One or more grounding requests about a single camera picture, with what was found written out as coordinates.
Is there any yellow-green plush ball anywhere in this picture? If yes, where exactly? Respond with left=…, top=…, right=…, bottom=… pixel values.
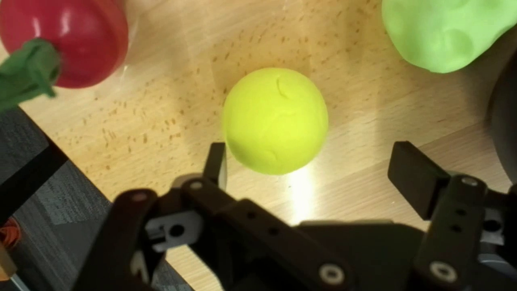
left=221, top=66, right=329, bottom=176

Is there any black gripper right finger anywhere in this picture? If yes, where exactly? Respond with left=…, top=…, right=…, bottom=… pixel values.
left=386, top=139, right=517, bottom=291

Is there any light green lumpy plush fruit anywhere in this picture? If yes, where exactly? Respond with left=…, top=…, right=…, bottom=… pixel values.
left=379, top=0, right=517, bottom=76

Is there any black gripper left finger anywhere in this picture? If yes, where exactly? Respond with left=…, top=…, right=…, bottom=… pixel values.
left=71, top=141, right=352, bottom=291

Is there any red radish with green stem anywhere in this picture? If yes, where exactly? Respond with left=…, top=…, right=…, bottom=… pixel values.
left=0, top=0, right=131, bottom=113

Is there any small black bowl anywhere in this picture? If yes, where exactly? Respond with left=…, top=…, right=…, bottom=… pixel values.
left=486, top=50, right=517, bottom=184

